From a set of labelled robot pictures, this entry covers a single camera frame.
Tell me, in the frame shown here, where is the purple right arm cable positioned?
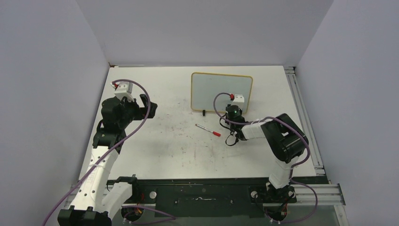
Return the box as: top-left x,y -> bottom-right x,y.
213,92 -> 319,225

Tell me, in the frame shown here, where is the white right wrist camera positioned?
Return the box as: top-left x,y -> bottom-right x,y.
230,94 -> 245,106

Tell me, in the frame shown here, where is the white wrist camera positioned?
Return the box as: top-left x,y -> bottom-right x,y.
114,81 -> 134,102
230,94 -> 245,106

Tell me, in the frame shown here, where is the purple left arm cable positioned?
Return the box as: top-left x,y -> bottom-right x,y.
42,79 -> 152,226

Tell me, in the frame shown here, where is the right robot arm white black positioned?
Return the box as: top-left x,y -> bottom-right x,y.
224,104 -> 309,202

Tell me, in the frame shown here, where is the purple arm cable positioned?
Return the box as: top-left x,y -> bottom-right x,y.
42,79 -> 152,226
213,92 -> 319,225

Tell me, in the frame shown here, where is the white marker pen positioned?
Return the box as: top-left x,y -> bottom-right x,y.
195,124 -> 213,134

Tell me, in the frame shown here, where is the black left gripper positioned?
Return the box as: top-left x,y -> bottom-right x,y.
118,94 -> 157,129

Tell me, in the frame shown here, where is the yellow framed whiteboard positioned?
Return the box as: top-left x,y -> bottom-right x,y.
191,72 -> 253,113

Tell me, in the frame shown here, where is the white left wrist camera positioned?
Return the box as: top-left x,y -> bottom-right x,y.
114,81 -> 134,102

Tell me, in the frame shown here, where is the aluminium rail right side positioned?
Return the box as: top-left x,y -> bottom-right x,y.
284,66 -> 326,176

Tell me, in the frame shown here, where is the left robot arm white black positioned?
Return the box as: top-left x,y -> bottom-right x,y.
57,94 -> 157,226

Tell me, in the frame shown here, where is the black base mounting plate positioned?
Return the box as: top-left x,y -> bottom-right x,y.
106,176 -> 329,219

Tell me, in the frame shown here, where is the red marker cap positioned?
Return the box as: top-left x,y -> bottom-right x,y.
212,131 -> 221,137

